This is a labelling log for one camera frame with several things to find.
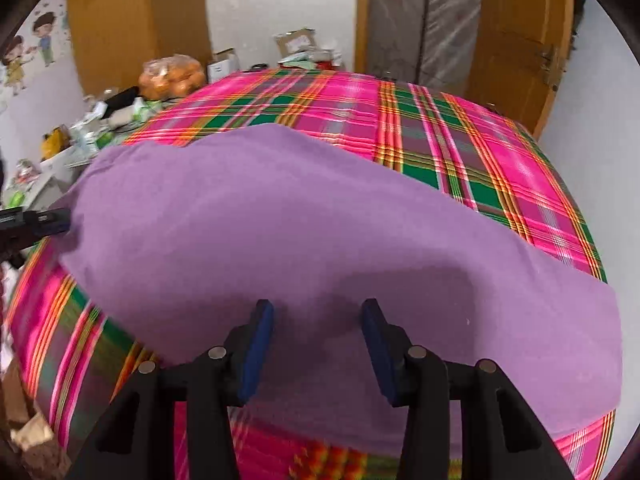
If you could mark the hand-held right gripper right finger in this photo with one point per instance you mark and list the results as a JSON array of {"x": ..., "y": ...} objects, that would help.
[{"x": 377, "y": 350}]

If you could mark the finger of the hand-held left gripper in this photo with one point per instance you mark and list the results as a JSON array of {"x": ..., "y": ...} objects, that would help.
[
  {"x": 15, "y": 247},
  {"x": 47, "y": 222}
]

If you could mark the clear plastic door curtain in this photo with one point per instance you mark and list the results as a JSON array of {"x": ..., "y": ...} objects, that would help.
[{"x": 400, "y": 20}]

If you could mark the wooden wardrobe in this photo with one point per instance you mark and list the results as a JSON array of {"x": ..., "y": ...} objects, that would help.
[{"x": 125, "y": 25}]

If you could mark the brown cardboard box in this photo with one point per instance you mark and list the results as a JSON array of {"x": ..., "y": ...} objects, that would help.
[{"x": 295, "y": 40}]

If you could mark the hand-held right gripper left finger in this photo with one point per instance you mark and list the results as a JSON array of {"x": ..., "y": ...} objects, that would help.
[{"x": 255, "y": 350}]

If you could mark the white cardboard box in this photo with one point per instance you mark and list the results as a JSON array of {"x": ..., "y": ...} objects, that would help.
[{"x": 222, "y": 67}]

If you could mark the bag of oranges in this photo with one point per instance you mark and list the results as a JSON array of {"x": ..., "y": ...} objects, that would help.
[{"x": 170, "y": 80}]

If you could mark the cartoon children wall sticker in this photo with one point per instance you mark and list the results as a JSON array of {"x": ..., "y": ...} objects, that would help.
[{"x": 42, "y": 30}]

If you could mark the black cloth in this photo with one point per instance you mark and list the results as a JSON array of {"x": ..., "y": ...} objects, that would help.
[{"x": 120, "y": 99}]

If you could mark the purple fleece garment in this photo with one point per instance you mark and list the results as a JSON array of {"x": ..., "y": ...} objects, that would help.
[{"x": 300, "y": 230}]

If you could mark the yellow paper bag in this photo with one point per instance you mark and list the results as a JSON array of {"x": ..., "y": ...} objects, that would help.
[{"x": 55, "y": 142}]

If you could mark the pink green plaid blanket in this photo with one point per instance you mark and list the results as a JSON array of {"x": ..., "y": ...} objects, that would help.
[{"x": 500, "y": 170}]

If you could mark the wooden door frame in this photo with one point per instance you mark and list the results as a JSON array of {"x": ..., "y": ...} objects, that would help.
[{"x": 362, "y": 10}]

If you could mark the wooden door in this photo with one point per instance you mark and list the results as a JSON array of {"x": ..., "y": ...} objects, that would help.
[{"x": 510, "y": 35}]

